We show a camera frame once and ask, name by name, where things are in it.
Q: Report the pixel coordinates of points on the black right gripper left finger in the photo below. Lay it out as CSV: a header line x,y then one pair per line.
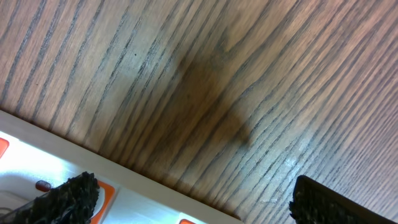
x,y
70,203

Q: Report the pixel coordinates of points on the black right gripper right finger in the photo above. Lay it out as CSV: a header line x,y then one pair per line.
x,y
314,203

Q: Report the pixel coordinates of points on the white power strip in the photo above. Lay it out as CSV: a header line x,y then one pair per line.
x,y
46,179

